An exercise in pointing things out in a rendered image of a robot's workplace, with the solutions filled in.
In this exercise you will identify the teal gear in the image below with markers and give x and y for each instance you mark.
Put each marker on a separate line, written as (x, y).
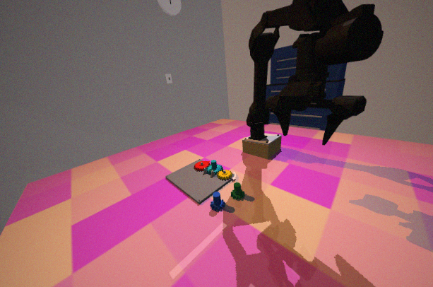
(215, 167)

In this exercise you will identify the yellow gear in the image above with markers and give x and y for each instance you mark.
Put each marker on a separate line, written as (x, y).
(225, 176)

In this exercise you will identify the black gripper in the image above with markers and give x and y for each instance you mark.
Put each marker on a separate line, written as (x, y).
(342, 107)

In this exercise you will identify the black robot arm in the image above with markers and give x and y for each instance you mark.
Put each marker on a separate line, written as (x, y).
(345, 36)

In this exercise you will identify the green gear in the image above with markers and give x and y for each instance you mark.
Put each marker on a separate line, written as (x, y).
(237, 192)

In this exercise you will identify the blue gear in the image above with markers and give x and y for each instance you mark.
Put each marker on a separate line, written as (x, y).
(217, 202)

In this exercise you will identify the red gear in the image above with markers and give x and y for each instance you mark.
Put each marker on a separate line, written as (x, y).
(200, 167)

